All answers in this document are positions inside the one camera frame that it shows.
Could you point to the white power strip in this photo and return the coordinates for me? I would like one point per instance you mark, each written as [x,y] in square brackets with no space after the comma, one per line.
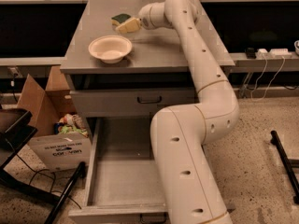
[280,53]

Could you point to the black upper drawer handle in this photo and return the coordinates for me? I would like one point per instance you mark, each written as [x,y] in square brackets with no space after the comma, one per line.
[152,100]

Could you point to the white power adapter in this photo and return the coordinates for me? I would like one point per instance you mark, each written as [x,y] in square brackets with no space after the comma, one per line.
[261,53]

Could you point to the black small adapter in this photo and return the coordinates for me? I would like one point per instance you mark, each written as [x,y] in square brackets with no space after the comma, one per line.
[250,53]

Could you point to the black bottom drawer handle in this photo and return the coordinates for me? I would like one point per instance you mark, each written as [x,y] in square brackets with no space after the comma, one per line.
[160,218]

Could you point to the cardboard box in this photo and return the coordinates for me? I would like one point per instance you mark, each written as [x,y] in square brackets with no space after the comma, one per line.
[47,105]

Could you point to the green and yellow sponge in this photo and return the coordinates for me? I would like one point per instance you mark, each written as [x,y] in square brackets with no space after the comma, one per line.
[119,19]

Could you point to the grey upper drawer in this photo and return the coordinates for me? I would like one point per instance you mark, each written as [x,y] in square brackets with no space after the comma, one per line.
[122,102]

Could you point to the black stand leg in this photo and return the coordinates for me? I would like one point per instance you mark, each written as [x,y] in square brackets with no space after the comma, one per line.
[79,172]
[289,165]

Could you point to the colourful items in box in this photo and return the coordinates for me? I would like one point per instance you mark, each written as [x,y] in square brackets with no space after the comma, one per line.
[70,124]

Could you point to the grey drawer cabinet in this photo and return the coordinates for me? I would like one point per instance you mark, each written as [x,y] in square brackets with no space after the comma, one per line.
[157,52]

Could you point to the black stand leg right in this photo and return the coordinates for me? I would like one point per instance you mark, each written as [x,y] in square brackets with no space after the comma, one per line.
[289,165]

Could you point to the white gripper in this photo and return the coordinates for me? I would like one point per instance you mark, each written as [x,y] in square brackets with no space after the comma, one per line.
[144,19]

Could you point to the black chair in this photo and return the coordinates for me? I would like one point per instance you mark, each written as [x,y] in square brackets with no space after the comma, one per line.
[15,133]

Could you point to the black stand leg left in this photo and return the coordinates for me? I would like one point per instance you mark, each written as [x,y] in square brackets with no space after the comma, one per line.
[79,172]

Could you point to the white paper bowl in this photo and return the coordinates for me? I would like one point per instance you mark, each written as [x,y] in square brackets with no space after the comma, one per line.
[110,48]

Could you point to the wall outlet plug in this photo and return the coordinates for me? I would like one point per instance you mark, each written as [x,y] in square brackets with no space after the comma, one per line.
[15,72]

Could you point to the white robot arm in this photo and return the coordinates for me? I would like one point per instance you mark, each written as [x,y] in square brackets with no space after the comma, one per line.
[178,132]

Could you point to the black drawer handle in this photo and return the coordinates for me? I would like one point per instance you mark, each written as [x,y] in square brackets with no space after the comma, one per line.
[160,218]
[152,100]

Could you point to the open grey bottom drawer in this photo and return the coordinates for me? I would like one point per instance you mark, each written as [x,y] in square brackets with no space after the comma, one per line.
[123,179]

